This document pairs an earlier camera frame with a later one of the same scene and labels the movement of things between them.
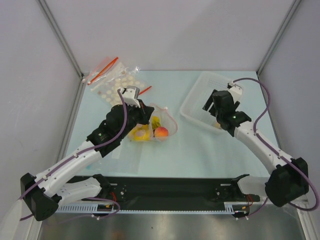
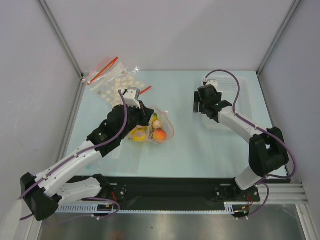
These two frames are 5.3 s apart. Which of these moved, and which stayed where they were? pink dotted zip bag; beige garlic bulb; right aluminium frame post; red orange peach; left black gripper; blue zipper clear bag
Moved: red orange peach; beige garlic bulb
Stayed: left black gripper; pink dotted zip bag; right aluminium frame post; blue zipper clear bag
